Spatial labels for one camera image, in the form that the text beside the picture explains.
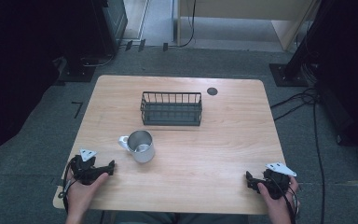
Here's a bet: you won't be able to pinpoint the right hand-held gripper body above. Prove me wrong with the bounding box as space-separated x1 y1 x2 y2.
254 161 297 201

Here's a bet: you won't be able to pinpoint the light wooden cabinet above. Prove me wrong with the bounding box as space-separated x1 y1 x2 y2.
176 0 322 52

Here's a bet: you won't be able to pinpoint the person's right hand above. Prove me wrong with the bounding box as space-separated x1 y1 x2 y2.
256 175 300 217

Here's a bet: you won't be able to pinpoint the person's left hand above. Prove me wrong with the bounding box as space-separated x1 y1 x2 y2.
65 172 110 217

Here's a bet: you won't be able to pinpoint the black floor cables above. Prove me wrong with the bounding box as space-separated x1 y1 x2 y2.
269 86 327 224

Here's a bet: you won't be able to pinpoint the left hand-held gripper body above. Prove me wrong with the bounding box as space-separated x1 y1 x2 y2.
69 148 108 186

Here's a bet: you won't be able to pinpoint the hand-held gripper cable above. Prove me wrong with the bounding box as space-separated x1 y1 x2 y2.
59 157 77 216
268 176 302 224

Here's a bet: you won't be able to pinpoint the left hand-held gripper cable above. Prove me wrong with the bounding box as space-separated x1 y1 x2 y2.
59 157 77 216

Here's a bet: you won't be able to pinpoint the dark grey cabinet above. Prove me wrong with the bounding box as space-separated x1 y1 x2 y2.
102 0 129 49

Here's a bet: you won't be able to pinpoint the black hanging cable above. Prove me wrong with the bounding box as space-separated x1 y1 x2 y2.
176 0 198 49

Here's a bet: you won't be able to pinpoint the black wire basket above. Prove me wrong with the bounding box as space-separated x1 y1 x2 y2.
139 91 203 127

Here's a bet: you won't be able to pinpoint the steel cup with handle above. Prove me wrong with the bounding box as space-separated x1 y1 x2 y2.
117 130 156 164

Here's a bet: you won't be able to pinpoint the right hand-held gripper cable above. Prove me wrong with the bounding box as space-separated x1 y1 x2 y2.
268 176 302 224

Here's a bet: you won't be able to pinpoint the black stand with square base plate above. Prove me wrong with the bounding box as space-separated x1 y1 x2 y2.
268 0 327 88

